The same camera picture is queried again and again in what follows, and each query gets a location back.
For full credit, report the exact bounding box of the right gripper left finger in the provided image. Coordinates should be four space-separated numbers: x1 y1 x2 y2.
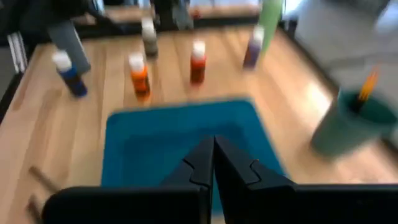
42 135 215 224

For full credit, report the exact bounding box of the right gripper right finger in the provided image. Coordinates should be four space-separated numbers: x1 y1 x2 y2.
214 136 398 224

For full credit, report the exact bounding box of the dark green cup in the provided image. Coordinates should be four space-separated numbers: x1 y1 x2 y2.
310 90 398 159

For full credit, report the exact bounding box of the small orange paint bottle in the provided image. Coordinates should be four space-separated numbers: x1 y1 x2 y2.
128 52 152 98

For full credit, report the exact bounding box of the black-handled paintbrush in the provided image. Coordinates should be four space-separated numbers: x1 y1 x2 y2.
349 68 381 114

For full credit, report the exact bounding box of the large green paint bottle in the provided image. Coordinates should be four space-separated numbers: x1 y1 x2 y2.
257 0 285 55

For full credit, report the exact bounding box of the small blue paint bottle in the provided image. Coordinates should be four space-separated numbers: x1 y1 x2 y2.
51 50 89 99

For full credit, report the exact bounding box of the small red paint bottle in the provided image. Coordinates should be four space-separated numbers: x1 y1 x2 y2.
189 39 207 85

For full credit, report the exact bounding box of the small purple paint bottle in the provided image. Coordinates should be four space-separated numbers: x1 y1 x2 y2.
242 25 265 69

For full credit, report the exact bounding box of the small grey paint bottle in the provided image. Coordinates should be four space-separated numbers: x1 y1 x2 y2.
140 17 159 58

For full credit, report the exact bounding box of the blue plastic bin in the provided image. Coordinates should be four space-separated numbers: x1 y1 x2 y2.
101 98 287 215

